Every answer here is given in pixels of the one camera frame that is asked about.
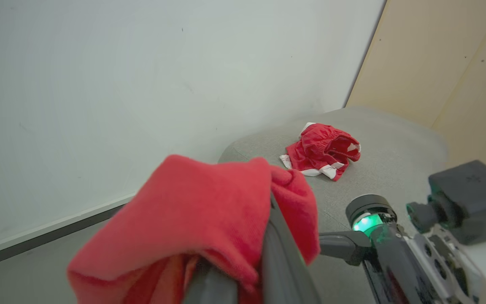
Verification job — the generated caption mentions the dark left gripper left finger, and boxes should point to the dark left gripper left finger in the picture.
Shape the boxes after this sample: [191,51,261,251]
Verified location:
[183,258,239,304]

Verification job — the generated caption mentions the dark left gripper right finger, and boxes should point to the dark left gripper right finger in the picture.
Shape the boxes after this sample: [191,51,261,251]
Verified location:
[261,192,321,304]

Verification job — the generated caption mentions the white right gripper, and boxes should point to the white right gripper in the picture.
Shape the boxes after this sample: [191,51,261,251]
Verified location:
[319,193,486,304]

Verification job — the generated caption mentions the plain red cloth garment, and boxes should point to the plain red cloth garment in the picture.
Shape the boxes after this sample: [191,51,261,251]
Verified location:
[67,154,320,304]

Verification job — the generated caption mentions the red shorts with white trim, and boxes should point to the red shorts with white trim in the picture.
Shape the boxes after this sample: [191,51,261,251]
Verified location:
[279,122,362,182]

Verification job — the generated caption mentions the grey fabric sofa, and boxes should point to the grey fabric sofa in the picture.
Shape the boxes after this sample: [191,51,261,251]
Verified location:
[218,106,450,304]

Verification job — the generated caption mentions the white and black baseboard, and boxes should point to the white and black baseboard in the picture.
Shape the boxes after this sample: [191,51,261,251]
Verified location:
[0,193,138,273]

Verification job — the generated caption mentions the beige partition panel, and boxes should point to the beige partition panel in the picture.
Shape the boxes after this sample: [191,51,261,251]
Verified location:
[345,0,486,182]

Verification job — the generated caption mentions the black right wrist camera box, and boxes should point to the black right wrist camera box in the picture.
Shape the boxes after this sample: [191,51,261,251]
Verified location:
[406,160,486,246]

